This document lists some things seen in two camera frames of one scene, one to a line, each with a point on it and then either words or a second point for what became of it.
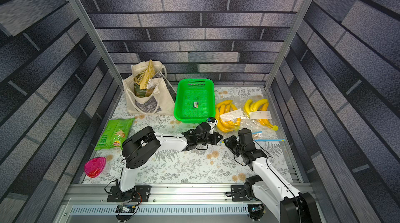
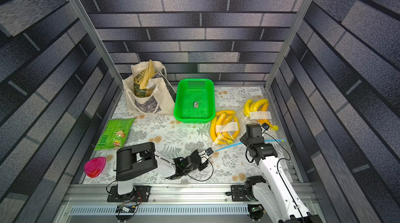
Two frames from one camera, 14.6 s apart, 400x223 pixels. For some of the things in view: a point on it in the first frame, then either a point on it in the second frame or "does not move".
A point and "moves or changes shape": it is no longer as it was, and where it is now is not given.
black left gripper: [215, 139] → [204, 165]
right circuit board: [257, 208] does not move
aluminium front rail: [167, 203] does not move
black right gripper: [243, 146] → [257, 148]
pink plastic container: [94, 166] does not move
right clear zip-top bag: [259, 116] does not move
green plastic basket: [194, 102] does not move
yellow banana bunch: [228, 126] moves or changes shape
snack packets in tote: [144, 83] does not move
